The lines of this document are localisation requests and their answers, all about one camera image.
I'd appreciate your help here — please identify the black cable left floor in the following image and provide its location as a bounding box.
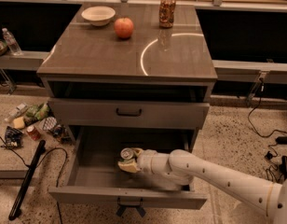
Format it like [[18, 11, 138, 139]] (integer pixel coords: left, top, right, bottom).
[[0, 128, 69, 224]]

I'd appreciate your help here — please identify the dark blue can on floor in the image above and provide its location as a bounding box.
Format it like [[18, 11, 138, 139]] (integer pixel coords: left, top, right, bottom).
[[52, 125, 71, 144]]

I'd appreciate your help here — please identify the small red can on floor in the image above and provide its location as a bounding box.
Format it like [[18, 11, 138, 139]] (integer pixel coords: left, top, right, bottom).
[[26, 125, 41, 141]]

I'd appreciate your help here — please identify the white bowl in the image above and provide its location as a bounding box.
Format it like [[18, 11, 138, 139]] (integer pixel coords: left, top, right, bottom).
[[81, 6, 116, 26]]

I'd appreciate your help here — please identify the plastic bottle on floor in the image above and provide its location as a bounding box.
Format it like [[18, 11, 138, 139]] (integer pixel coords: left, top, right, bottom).
[[5, 103, 28, 123]]

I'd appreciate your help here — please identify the black bar on floor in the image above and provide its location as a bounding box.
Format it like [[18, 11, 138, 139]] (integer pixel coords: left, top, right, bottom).
[[8, 140, 46, 220]]

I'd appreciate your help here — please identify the clear plastic water bottle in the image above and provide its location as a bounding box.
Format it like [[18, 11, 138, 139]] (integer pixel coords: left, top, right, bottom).
[[2, 28, 22, 55]]

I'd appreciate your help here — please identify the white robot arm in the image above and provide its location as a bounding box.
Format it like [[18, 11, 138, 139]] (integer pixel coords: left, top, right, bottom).
[[117, 147, 287, 224]]

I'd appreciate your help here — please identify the orange patterned can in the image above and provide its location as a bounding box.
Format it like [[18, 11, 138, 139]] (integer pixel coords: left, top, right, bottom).
[[158, 0, 176, 28]]

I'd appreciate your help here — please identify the green snack bag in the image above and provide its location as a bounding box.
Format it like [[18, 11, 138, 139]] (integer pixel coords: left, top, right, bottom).
[[23, 103, 50, 126]]

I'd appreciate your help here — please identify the black power adapter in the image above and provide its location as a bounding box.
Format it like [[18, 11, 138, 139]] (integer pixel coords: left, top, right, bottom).
[[276, 136, 287, 145]]

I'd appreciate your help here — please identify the black cable floor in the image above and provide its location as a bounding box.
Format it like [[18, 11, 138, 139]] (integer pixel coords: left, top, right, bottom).
[[246, 77, 287, 185], [0, 128, 69, 224]]

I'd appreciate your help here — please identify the grey drawer cabinet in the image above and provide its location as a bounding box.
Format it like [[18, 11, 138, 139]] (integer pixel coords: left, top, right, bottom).
[[37, 3, 217, 150]]

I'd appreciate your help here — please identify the white checkered package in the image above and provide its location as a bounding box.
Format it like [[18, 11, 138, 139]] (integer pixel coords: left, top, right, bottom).
[[40, 117, 57, 131]]

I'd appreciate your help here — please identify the red apple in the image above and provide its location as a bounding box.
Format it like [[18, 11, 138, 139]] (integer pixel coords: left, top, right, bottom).
[[114, 17, 134, 39]]

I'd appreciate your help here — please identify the blue patterned snack bag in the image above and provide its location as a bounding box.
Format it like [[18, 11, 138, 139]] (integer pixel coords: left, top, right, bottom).
[[3, 126, 23, 148]]

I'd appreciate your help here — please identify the green soda can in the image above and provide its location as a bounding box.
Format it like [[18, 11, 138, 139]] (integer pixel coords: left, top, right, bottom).
[[120, 147, 135, 161]]

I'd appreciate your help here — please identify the black cable right floor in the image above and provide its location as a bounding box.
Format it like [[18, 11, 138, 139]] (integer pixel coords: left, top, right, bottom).
[[246, 77, 287, 185]]

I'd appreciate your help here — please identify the black bar right floor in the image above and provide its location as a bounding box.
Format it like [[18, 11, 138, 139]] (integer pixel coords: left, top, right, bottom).
[[280, 156, 287, 180]]

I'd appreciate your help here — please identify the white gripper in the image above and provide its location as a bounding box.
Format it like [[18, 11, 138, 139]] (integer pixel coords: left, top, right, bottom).
[[117, 147, 157, 174]]

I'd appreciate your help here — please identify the open grey lower drawer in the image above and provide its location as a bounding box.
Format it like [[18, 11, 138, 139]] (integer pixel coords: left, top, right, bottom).
[[48, 126, 207, 215]]

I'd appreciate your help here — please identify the yellow sponge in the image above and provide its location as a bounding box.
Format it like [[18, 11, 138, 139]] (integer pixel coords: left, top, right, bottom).
[[13, 117, 25, 130]]

